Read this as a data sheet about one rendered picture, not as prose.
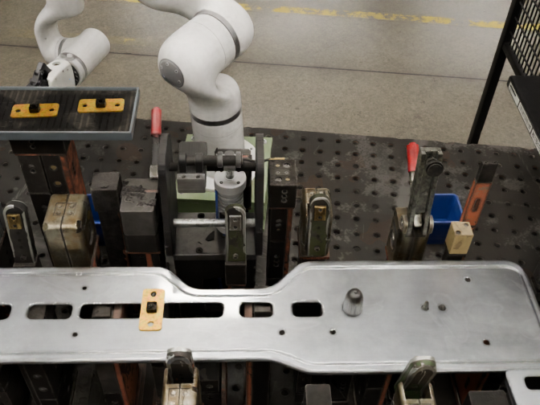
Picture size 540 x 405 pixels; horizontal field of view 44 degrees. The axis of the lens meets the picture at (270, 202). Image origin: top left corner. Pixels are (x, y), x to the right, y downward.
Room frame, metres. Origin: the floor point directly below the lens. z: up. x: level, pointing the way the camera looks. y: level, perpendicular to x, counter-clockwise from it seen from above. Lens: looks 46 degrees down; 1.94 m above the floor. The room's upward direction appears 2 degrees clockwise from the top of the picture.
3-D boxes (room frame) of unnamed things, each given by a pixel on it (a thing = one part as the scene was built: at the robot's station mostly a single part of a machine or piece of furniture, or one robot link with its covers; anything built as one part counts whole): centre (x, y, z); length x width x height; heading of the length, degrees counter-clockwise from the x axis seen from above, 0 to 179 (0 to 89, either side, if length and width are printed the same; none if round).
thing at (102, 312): (0.64, 0.27, 0.84); 0.17 x 0.06 x 0.29; 3
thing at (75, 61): (1.39, 0.52, 0.96); 0.08 x 0.03 x 0.09; 74
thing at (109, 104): (0.99, 0.32, 1.17); 0.08 x 0.04 x 0.01; 96
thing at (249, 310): (0.66, 0.01, 0.84); 0.12 x 0.05 x 0.29; 3
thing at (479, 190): (0.84, -0.37, 0.95); 0.03 x 0.01 x 0.50; 93
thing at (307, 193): (0.86, -0.09, 0.88); 0.11 x 0.09 x 0.37; 3
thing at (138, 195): (0.84, 0.24, 0.89); 0.13 x 0.11 x 0.38; 3
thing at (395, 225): (0.84, -0.26, 0.88); 0.07 x 0.06 x 0.35; 3
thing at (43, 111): (0.97, 0.44, 1.17); 0.08 x 0.04 x 0.01; 97
